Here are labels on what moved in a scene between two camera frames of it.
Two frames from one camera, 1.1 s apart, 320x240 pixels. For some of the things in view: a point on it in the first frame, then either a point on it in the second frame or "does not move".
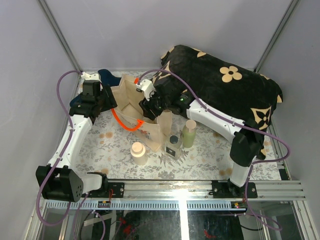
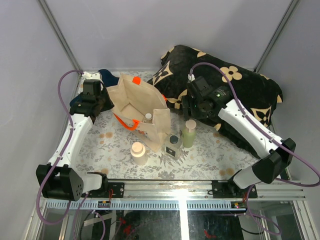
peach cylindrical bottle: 138,152 does not move
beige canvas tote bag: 126,97 does not move
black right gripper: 146,105 to 187,101
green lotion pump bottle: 189,133 does not move
